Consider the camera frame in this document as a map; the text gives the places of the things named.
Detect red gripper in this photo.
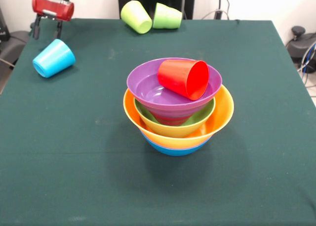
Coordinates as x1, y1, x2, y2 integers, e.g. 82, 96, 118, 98
31, 0, 75, 41

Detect blue plastic cup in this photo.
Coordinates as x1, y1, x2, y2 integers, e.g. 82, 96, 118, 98
32, 39, 76, 79

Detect yellow-green plastic cup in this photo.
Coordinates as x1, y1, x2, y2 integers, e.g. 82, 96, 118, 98
120, 0, 153, 35

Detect purple plastic bowl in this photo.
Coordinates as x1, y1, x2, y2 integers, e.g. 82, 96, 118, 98
126, 57, 223, 119

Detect green plastic cup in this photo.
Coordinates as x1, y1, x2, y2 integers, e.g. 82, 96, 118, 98
152, 2, 183, 30

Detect red plastic cup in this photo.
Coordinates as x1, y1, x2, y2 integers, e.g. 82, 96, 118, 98
157, 59, 210, 101

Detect magenta plastic bowl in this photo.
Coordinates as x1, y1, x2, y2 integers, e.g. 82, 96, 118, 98
154, 112, 194, 127

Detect green plastic bowl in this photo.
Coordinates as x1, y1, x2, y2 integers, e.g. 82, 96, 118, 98
133, 97, 216, 139

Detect blue plastic bowl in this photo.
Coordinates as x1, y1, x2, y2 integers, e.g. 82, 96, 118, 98
142, 133, 213, 157

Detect orange plastic bowl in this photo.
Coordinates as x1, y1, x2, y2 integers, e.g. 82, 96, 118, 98
123, 84, 235, 149

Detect dark green tablecloth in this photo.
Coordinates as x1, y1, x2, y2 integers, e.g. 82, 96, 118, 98
0, 18, 316, 226

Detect tangle of cables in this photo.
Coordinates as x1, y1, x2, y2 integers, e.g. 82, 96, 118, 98
297, 44, 316, 88

